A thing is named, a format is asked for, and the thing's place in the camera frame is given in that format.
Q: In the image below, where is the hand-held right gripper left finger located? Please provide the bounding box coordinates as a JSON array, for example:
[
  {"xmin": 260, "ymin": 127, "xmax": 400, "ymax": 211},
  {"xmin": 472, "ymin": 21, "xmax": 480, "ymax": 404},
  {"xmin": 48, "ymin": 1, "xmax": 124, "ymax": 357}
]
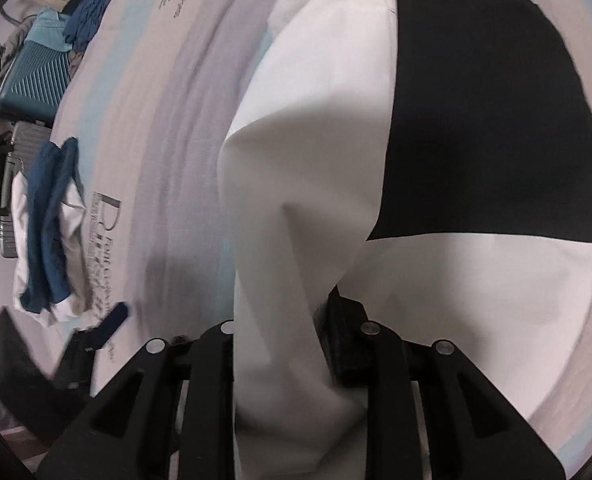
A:
[{"xmin": 36, "ymin": 320, "xmax": 238, "ymax": 480}]

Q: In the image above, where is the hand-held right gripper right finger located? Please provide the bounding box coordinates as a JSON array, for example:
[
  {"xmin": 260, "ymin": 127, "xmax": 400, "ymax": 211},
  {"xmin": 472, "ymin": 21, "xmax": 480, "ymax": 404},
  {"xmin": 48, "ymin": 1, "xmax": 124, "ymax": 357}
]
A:
[{"xmin": 320, "ymin": 290, "xmax": 568, "ymax": 480}]

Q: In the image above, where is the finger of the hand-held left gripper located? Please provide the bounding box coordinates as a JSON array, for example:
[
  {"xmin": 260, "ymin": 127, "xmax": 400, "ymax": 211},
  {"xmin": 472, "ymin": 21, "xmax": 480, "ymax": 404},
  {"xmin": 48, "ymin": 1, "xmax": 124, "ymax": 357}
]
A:
[
  {"xmin": 0, "ymin": 307, "xmax": 54, "ymax": 403},
  {"xmin": 53, "ymin": 302, "xmax": 130, "ymax": 392}
]

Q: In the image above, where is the black and white jacket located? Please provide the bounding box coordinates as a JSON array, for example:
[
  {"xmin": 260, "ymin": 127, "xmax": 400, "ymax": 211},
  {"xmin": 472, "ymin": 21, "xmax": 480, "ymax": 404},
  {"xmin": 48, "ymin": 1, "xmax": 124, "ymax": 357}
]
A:
[{"xmin": 217, "ymin": 0, "xmax": 592, "ymax": 480}]

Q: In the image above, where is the white folded garment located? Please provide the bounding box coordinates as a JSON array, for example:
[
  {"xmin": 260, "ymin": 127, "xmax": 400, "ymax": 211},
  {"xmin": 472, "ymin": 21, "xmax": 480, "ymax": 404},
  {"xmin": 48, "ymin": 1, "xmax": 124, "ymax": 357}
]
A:
[{"xmin": 11, "ymin": 172, "xmax": 108, "ymax": 329}]

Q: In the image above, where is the dark blue folded garment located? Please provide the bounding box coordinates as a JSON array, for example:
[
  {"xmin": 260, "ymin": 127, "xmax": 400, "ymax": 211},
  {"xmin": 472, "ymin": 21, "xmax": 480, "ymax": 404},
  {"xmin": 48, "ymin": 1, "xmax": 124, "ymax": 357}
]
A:
[{"xmin": 20, "ymin": 137, "xmax": 83, "ymax": 314}]

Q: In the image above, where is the striped bed sheet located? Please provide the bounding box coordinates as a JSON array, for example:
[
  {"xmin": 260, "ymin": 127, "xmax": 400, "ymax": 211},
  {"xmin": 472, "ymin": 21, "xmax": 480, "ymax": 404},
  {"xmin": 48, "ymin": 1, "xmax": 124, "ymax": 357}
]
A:
[{"xmin": 16, "ymin": 0, "xmax": 592, "ymax": 467}]

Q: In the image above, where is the grey ribbed suitcase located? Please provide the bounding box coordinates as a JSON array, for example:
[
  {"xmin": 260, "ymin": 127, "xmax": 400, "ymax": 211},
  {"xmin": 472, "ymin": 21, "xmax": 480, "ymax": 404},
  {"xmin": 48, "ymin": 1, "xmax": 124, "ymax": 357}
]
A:
[{"xmin": 0, "ymin": 121, "xmax": 53, "ymax": 260}]

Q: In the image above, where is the teal ribbed suitcase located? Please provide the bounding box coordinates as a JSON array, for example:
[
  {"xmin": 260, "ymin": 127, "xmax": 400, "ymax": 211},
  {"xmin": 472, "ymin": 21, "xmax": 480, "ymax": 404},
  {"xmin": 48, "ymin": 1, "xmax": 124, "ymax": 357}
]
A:
[{"xmin": 0, "ymin": 40, "xmax": 73, "ymax": 129}]

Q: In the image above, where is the grey cloth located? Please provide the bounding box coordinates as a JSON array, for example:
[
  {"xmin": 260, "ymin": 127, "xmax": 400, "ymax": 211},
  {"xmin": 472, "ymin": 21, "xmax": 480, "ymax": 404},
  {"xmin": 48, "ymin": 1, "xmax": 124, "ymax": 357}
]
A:
[{"xmin": 0, "ymin": 29, "xmax": 33, "ymax": 107}]

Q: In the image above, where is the light blue cloth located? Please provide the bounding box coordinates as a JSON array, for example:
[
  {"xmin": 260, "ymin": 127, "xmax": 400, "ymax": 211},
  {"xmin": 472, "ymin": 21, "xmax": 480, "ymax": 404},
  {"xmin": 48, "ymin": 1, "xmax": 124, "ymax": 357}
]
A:
[{"xmin": 26, "ymin": 7, "xmax": 73, "ymax": 54}]

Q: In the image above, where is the dark blue crumpled cloth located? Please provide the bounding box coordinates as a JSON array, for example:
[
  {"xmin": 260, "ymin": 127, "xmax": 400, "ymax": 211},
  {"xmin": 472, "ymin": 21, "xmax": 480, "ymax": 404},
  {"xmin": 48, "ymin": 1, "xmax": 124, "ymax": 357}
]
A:
[{"xmin": 63, "ymin": 0, "xmax": 125, "ymax": 54}]

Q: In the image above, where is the thin cable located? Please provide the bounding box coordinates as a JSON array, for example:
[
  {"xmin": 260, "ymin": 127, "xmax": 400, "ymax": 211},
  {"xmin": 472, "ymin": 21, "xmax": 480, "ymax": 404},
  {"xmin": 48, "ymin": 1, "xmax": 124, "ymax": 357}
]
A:
[{"xmin": 0, "ymin": 5, "xmax": 28, "ymax": 27}]

